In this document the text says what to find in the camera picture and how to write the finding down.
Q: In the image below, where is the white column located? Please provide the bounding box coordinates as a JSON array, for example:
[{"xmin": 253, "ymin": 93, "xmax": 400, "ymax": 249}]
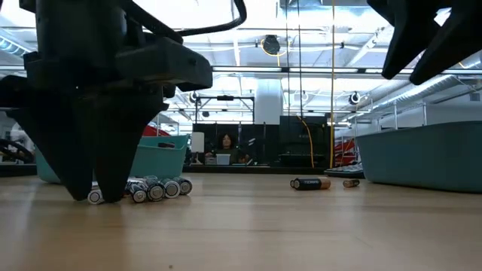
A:
[{"xmin": 254, "ymin": 78, "xmax": 282, "ymax": 125}]

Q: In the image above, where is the teal plastic bin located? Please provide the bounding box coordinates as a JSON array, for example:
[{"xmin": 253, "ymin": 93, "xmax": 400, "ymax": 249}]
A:
[
  {"xmin": 355, "ymin": 120, "xmax": 482, "ymax": 194},
  {"xmin": 35, "ymin": 134, "xmax": 191, "ymax": 184}
]

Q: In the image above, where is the metal shelf rack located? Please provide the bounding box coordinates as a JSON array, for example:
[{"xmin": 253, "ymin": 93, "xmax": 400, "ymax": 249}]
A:
[{"xmin": 353, "ymin": 102, "xmax": 429, "ymax": 131}]

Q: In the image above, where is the orange cable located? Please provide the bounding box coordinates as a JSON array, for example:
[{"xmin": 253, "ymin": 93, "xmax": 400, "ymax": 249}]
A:
[{"xmin": 295, "ymin": 114, "xmax": 316, "ymax": 169}]

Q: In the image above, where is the black partition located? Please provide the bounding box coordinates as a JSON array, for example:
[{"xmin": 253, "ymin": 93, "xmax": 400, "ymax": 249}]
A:
[{"xmin": 191, "ymin": 114, "xmax": 328, "ymax": 169}]

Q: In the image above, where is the silver ventilation duct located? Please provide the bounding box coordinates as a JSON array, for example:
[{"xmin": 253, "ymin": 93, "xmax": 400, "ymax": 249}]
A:
[{"xmin": 371, "ymin": 52, "xmax": 482, "ymax": 112}]

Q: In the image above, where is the red cart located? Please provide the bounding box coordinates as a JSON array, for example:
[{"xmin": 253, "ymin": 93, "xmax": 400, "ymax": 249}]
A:
[{"xmin": 334, "ymin": 138, "xmax": 358, "ymax": 167}]

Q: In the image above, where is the black left camera cable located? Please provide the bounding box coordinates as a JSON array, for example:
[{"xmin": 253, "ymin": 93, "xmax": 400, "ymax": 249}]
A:
[{"xmin": 122, "ymin": 0, "xmax": 249, "ymax": 45}]

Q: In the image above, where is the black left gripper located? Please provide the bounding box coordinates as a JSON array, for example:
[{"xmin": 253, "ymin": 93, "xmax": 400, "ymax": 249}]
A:
[{"xmin": 0, "ymin": 52, "xmax": 170, "ymax": 204}]

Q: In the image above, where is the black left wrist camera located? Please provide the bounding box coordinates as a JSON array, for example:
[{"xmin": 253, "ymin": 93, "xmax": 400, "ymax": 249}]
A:
[{"xmin": 115, "ymin": 36, "xmax": 214, "ymax": 93}]

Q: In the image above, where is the person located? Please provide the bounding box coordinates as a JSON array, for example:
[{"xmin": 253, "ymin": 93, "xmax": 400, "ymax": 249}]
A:
[{"xmin": 205, "ymin": 132, "xmax": 252, "ymax": 166}]

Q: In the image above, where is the red object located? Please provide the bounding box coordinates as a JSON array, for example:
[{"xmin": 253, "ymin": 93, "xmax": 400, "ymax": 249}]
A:
[{"xmin": 142, "ymin": 124, "xmax": 171, "ymax": 138}]

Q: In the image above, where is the white humanoid robot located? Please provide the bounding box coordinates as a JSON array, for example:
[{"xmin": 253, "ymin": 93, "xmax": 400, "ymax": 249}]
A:
[{"xmin": 9, "ymin": 122, "xmax": 37, "ymax": 151}]

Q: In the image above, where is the black calculator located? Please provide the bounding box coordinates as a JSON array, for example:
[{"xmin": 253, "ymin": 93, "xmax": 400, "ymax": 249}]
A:
[{"xmin": 324, "ymin": 162, "xmax": 365, "ymax": 179}]

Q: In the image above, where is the black metal table frame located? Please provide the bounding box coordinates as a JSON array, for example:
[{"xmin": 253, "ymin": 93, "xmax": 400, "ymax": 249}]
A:
[{"xmin": 0, "ymin": 163, "xmax": 328, "ymax": 178}]

